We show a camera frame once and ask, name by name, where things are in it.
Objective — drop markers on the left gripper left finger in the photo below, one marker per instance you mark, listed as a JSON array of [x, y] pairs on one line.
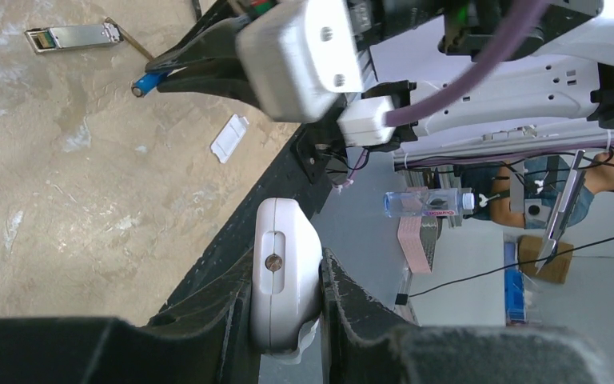
[[203, 339]]

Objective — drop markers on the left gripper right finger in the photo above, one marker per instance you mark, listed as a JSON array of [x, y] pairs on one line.
[[363, 341]]

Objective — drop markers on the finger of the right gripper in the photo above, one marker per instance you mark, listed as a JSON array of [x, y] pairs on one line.
[[213, 36], [222, 77]]

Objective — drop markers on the white battery cover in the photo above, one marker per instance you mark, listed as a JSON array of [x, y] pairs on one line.
[[229, 137]]

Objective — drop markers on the blue battery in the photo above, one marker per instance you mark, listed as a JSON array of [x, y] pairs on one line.
[[147, 82]]

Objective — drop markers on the white remote control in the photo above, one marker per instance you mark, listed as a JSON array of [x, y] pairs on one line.
[[286, 284]]

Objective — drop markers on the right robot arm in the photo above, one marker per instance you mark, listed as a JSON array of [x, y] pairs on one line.
[[530, 59]]

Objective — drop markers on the pink box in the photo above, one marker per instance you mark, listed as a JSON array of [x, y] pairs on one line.
[[417, 236]]

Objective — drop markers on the clear water bottle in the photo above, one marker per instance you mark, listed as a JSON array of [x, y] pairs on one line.
[[429, 203]]

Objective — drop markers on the person in background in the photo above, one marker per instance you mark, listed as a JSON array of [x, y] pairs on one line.
[[544, 180]]

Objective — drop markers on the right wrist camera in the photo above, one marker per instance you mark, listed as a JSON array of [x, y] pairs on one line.
[[299, 58]]

